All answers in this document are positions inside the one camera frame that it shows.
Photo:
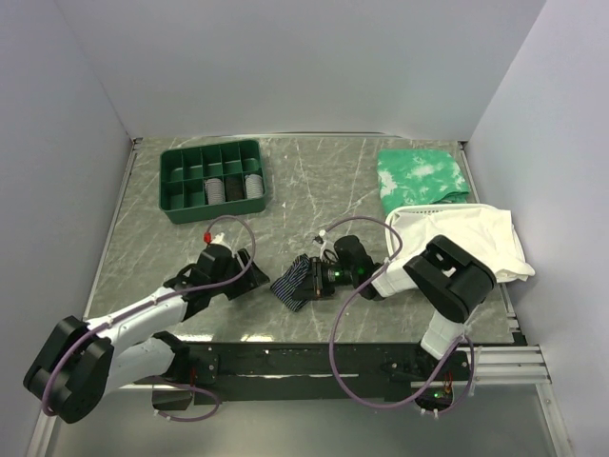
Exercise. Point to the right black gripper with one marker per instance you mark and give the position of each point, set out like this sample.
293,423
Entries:
322,290

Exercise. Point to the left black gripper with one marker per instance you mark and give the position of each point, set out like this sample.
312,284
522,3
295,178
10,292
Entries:
247,282

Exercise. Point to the navy striped underwear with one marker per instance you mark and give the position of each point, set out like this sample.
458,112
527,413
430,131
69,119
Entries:
284,287

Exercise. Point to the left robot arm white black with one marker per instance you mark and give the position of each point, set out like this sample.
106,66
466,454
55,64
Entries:
82,361

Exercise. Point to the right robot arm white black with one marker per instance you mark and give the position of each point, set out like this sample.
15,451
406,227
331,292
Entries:
450,278

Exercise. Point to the white perforated laundry basket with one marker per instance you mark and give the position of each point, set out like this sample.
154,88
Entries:
475,228

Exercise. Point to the green compartment organizer tray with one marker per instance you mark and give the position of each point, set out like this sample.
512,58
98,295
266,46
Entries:
182,196

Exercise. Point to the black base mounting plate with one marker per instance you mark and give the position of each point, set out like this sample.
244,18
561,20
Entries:
389,372

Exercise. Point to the green white tie-dye cloth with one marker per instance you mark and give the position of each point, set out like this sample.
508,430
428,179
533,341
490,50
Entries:
418,177

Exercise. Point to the white cloth in basket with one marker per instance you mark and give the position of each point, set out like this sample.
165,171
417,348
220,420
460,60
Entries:
510,264

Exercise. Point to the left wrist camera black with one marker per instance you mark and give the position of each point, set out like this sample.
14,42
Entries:
217,263

